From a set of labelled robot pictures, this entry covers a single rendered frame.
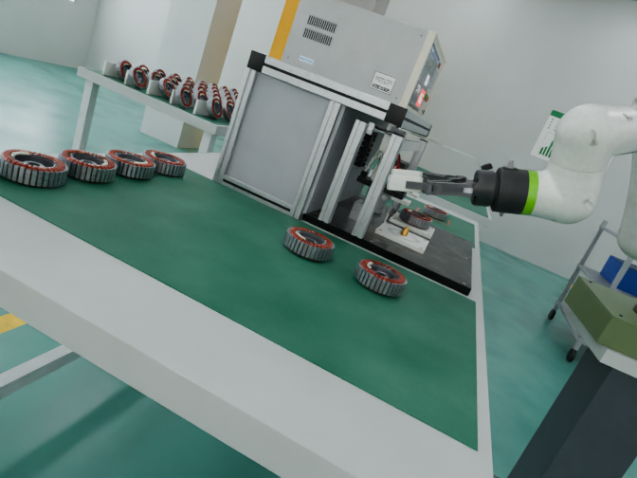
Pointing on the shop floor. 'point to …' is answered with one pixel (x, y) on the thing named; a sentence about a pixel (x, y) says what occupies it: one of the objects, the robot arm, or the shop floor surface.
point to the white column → (191, 59)
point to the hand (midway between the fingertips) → (394, 178)
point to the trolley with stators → (627, 277)
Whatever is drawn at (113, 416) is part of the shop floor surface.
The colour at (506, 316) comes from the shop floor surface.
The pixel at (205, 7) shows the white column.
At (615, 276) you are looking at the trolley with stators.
